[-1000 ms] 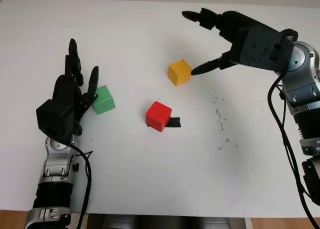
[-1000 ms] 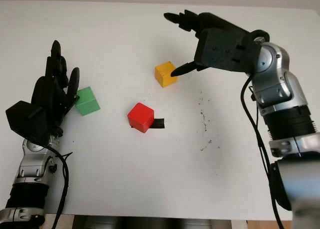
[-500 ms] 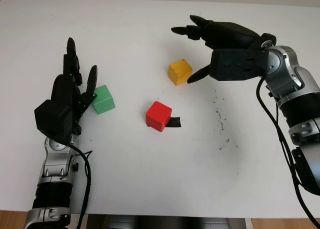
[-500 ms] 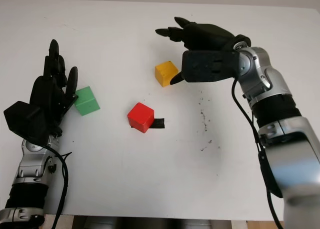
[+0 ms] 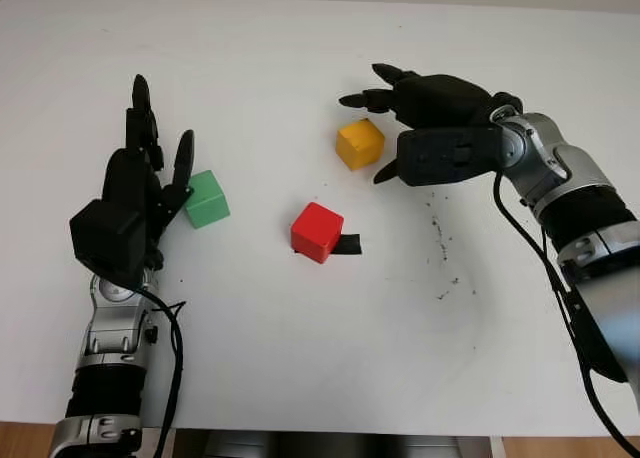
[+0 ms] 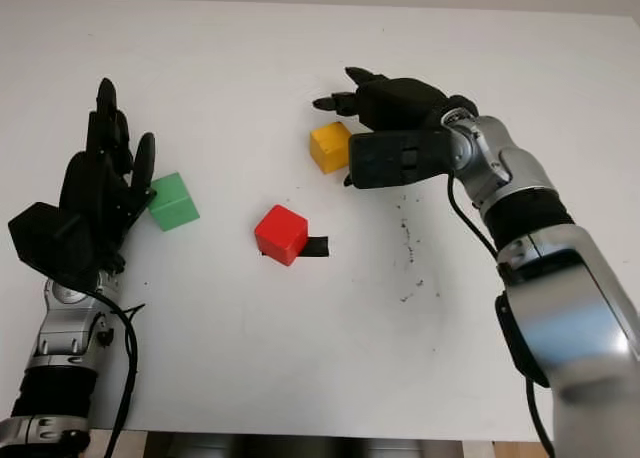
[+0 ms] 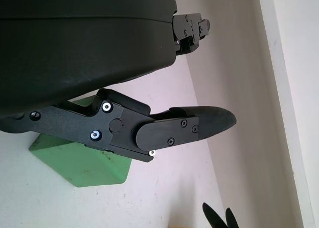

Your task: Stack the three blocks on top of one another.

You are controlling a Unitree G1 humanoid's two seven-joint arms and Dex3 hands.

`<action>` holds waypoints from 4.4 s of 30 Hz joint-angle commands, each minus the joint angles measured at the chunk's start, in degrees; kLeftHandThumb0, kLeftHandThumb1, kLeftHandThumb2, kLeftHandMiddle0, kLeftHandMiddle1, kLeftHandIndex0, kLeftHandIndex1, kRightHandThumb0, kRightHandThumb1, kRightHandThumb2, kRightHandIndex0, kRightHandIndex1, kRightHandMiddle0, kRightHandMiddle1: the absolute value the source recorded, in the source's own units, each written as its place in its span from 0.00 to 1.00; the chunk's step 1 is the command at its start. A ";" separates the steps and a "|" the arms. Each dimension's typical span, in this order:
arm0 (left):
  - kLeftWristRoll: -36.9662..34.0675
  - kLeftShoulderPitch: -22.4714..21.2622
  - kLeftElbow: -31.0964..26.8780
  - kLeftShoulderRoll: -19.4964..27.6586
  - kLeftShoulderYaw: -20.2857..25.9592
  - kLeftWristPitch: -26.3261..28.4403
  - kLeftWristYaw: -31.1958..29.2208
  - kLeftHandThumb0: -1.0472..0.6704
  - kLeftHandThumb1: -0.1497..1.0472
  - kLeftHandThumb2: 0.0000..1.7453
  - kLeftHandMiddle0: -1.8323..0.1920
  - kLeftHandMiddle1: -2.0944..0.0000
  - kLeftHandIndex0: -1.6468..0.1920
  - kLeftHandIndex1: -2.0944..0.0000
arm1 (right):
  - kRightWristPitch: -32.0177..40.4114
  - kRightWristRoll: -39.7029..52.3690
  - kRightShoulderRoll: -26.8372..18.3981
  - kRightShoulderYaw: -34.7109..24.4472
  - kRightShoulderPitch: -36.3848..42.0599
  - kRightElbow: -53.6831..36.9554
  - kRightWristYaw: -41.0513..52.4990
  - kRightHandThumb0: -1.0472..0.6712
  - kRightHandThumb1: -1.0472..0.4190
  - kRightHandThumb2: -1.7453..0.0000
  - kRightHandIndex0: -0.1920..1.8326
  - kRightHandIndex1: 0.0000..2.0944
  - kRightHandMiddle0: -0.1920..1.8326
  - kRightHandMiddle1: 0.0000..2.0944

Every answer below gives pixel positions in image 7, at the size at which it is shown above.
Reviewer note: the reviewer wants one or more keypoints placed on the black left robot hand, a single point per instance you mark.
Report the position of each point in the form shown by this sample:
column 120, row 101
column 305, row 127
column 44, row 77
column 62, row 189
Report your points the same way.
column 74, row 51

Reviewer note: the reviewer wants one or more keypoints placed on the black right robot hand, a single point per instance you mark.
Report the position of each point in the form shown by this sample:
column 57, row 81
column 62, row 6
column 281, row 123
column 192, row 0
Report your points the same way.
column 214, row 218

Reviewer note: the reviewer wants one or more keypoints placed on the green cube block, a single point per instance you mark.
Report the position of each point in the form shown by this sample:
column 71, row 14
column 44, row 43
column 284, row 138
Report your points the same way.
column 87, row 165

